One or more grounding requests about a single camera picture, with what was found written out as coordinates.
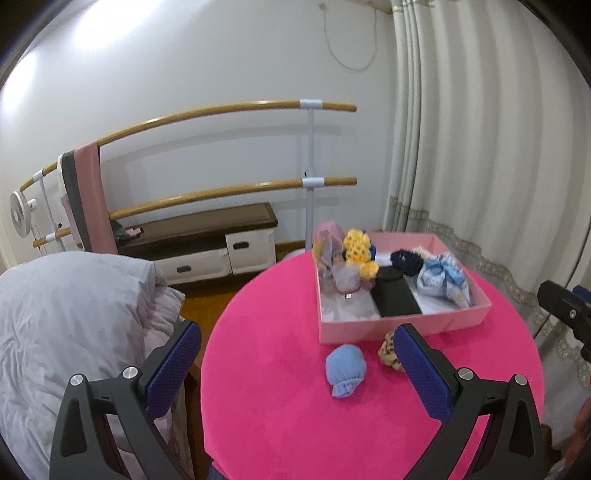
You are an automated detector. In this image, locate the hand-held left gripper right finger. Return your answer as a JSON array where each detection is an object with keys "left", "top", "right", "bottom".
[{"left": 394, "top": 323, "right": 548, "bottom": 480}]

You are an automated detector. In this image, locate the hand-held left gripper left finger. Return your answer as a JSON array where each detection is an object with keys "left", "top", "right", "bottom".
[{"left": 48, "top": 318, "right": 204, "bottom": 480}]

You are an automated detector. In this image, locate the leopard print sock ball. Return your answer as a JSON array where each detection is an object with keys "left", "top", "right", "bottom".
[{"left": 378, "top": 332, "right": 407, "bottom": 372}]

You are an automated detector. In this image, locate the pink shallow box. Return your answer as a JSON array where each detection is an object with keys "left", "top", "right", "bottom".
[{"left": 313, "top": 231, "right": 494, "bottom": 346}]

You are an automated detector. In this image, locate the light blue sock ball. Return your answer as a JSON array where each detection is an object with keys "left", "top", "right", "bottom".
[{"left": 325, "top": 344, "right": 368, "bottom": 400}]

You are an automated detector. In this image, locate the dark navy sock ball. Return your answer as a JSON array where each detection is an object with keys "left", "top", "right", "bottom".
[{"left": 389, "top": 249, "right": 424, "bottom": 278}]

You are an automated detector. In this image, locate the yellow knitted sock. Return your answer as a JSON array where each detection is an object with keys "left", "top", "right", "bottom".
[{"left": 342, "top": 228, "right": 380, "bottom": 281}]

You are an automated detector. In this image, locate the black flat pouch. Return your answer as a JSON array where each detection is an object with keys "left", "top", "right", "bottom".
[{"left": 372, "top": 267, "right": 423, "bottom": 318}]

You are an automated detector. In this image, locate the pink round tablecloth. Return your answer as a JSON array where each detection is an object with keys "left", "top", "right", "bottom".
[{"left": 201, "top": 249, "right": 546, "bottom": 480}]

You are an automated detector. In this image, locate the grey duvet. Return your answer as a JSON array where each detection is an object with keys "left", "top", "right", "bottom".
[{"left": 0, "top": 251, "right": 185, "bottom": 480}]

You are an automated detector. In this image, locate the lilac organza pouch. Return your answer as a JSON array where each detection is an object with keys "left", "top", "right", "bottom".
[{"left": 332, "top": 263, "right": 363, "bottom": 294}]

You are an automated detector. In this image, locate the dark bench with white drawers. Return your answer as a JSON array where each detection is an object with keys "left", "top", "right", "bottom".
[{"left": 108, "top": 202, "right": 280, "bottom": 287}]

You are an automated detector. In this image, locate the white curtain with lace trim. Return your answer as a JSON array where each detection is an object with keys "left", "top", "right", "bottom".
[{"left": 383, "top": 0, "right": 591, "bottom": 361}]

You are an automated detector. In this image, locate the pink towel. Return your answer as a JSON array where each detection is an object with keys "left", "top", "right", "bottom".
[{"left": 74, "top": 141, "right": 118, "bottom": 254}]

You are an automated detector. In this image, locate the grey towel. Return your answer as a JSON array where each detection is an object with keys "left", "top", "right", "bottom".
[{"left": 58, "top": 150, "right": 88, "bottom": 250}]

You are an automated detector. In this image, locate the small white fan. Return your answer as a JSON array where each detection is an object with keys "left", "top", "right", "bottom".
[{"left": 9, "top": 191, "right": 40, "bottom": 241}]

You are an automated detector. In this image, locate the wooden ballet barre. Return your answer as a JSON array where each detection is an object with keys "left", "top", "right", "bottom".
[{"left": 18, "top": 98, "right": 358, "bottom": 254}]

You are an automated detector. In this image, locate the blue floral drawstring bag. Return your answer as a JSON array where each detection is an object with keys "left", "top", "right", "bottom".
[{"left": 416, "top": 253, "right": 474, "bottom": 309}]

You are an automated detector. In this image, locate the thin wall cable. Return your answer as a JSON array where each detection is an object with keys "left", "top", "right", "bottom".
[{"left": 318, "top": 2, "right": 377, "bottom": 73}]

